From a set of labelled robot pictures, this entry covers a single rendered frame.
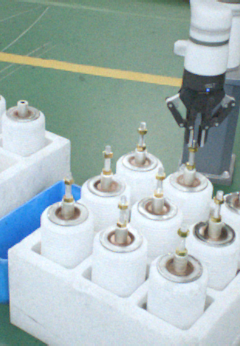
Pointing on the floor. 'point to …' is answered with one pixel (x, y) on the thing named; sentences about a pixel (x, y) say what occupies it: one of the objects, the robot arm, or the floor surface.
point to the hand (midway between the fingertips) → (195, 136)
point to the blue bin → (32, 208)
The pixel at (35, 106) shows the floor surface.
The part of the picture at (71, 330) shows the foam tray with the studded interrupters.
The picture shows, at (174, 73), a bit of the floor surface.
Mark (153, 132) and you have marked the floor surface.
